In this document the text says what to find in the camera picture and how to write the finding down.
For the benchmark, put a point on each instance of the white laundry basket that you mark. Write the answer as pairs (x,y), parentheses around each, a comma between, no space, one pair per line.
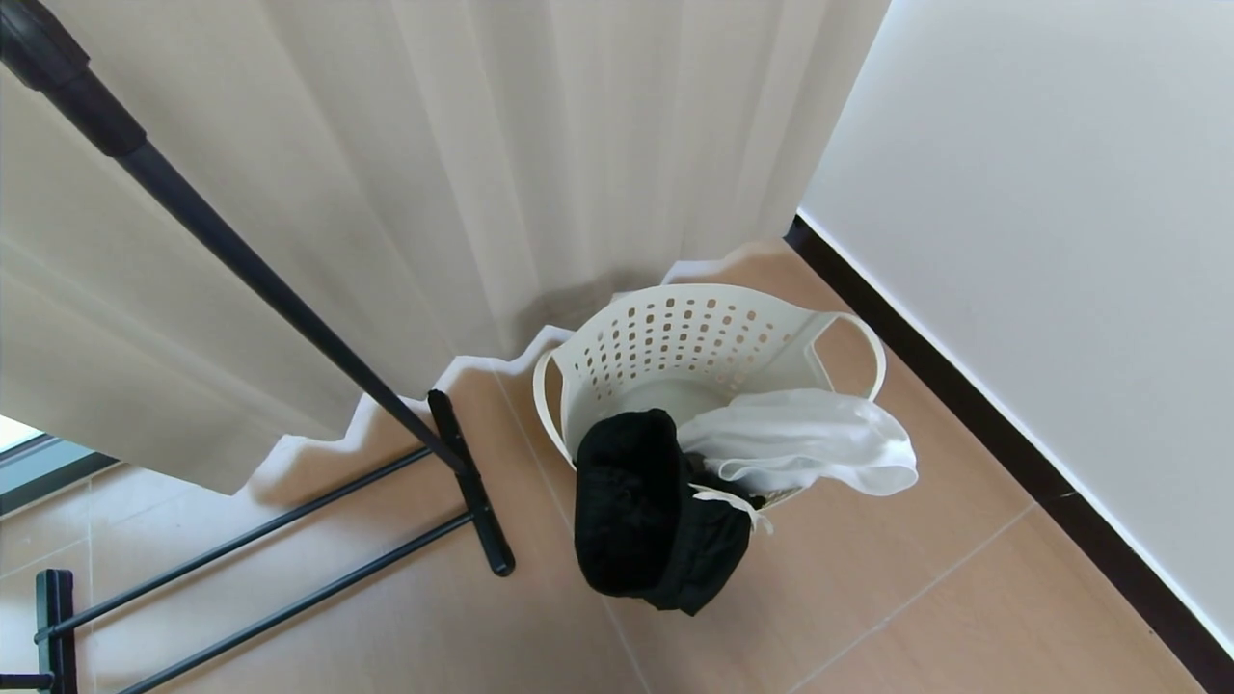
(771,328)

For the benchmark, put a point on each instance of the black clothes rack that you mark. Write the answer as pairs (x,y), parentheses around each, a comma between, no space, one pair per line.
(207,226)

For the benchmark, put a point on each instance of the beige curtain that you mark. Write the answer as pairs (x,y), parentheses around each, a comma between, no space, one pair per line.
(434,173)

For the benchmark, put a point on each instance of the white printed t-shirt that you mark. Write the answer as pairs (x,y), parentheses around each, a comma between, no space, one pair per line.
(810,439)

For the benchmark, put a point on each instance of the window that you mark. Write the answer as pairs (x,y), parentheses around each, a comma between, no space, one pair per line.
(43,472)

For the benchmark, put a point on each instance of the black shorts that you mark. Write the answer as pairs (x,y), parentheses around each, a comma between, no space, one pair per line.
(627,501)

